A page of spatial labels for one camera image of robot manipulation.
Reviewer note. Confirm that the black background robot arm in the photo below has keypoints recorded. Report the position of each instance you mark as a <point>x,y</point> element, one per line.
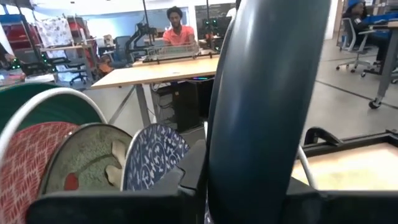
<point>34,65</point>
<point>140,35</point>

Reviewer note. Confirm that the green floral plate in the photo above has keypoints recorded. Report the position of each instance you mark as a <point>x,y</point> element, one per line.
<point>87,155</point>

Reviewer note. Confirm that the large dark green bowl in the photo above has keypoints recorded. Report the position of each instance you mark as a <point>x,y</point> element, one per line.
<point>46,107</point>

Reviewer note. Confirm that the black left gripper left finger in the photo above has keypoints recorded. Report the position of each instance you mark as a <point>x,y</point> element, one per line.
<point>124,208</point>

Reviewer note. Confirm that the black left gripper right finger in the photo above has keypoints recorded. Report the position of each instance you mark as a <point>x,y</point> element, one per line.
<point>342,208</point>

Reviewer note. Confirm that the black office chair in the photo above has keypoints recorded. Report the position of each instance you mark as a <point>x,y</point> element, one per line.
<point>77,73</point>

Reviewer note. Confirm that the person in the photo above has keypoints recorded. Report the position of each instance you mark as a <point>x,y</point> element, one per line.
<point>178,32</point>
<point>360,18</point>

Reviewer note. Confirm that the blue patterned plate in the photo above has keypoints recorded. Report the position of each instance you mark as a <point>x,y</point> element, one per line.
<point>152,155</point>

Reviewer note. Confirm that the dark grey plate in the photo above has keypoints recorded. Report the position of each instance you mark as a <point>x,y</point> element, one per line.
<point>264,109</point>

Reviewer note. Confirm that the white poster board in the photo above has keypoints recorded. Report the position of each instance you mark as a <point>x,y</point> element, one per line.
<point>54,31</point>

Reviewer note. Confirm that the person's hand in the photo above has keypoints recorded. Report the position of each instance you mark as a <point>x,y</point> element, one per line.
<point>7,56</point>

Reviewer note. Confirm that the red patterned plate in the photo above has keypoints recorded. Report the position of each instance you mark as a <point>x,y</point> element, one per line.
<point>25,161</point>

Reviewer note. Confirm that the black computer tower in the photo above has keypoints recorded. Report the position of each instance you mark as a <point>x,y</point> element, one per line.
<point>186,104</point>

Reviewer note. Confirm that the grey office chair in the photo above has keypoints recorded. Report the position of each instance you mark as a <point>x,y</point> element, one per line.
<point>121,51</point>

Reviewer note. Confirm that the wooden table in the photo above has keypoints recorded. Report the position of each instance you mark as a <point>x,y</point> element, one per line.
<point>155,73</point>

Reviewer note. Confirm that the red storage cabinet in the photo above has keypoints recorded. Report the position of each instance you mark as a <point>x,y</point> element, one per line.
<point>17,35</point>

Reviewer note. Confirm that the grey table leg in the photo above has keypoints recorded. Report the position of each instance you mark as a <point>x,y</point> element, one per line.
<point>387,68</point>

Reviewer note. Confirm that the white office chair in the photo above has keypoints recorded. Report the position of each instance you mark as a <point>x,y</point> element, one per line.
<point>354,43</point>

